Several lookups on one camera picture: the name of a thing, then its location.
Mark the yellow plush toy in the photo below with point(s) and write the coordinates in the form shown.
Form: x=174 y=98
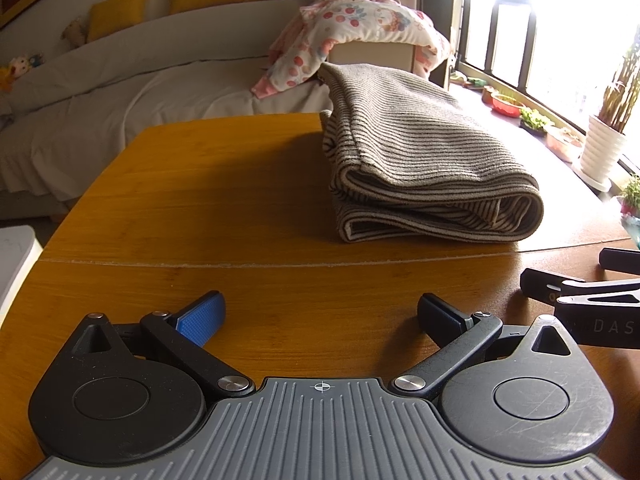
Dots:
x=6 y=77

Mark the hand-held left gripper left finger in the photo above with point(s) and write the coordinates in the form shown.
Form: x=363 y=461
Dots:
x=200 y=317

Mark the light grey sofa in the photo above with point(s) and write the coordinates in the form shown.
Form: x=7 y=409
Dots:
x=125 y=95

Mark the tall green palm plant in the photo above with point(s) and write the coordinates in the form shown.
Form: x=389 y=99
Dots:
x=622 y=90

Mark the black window frame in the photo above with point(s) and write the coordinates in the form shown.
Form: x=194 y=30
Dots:
x=524 y=50

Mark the white stool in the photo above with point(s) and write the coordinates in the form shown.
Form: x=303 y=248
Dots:
x=17 y=265

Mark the small potted plant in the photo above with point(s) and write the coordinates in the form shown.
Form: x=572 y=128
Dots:
x=631 y=197

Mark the floral blanket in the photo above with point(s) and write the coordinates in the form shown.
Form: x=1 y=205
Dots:
x=360 y=20

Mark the striped knit sweater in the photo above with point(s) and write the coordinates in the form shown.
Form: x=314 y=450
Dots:
x=410 y=135

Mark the brown plant pot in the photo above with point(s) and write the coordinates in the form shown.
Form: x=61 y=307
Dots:
x=564 y=145

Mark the white ribbed plant pot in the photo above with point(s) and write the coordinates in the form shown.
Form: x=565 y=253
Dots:
x=602 y=152

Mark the red basin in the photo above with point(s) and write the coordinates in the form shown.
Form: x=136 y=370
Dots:
x=507 y=105

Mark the beige plush toy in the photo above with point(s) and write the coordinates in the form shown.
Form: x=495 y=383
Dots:
x=76 y=31

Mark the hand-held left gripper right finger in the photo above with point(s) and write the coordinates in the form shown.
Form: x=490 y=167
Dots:
x=440 y=317

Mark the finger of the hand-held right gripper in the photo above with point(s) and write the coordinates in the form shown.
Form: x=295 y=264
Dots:
x=622 y=261
x=537 y=282

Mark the white plush toy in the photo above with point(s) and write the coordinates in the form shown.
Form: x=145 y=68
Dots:
x=20 y=65

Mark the beige chair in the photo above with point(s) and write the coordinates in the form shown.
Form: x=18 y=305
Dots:
x=372 y=55

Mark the pair of slippers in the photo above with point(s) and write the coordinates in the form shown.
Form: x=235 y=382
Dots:
x=467 y=80

